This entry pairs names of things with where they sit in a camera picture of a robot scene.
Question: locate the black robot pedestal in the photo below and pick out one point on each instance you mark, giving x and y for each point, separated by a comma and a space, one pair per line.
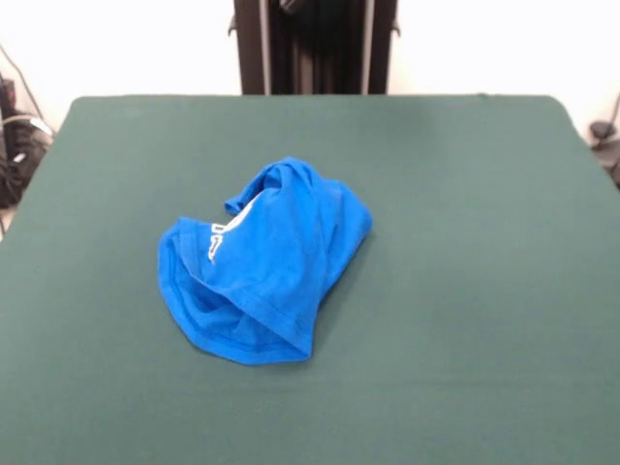
315, 48

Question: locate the blue printed t-shirt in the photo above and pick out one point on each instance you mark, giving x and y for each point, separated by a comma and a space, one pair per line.
271, 271

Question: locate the black chair base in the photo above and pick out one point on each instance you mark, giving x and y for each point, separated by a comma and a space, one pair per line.
603, 130

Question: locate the dark green table cloth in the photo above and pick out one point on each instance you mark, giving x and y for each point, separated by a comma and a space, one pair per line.
436, 242

